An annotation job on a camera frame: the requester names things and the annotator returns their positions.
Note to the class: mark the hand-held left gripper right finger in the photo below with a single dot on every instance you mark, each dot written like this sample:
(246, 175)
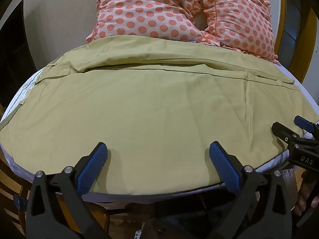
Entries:
(225, 168)

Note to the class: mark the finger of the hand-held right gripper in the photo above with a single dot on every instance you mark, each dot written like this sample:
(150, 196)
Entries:
(303, 124)
(282, 132)

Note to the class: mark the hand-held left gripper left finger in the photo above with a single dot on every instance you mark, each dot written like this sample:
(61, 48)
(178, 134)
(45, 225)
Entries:
(91, 167)

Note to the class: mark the olive green bed sheet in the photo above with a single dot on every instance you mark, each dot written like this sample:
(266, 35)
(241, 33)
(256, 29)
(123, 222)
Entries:
(154, 119)

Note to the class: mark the person's right hand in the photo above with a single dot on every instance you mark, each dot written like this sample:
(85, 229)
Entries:
(302, 199)

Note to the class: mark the pink polka dot pillow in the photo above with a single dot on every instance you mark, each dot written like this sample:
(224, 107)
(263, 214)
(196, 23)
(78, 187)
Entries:
(239, 20)
(139, 10)

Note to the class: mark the yellow wooden window frame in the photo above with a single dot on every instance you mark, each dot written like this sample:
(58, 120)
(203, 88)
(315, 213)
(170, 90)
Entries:
(302, 44)

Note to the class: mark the wooden bed frame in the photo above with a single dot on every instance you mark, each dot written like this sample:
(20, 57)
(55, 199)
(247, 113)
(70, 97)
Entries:
(15, 194)

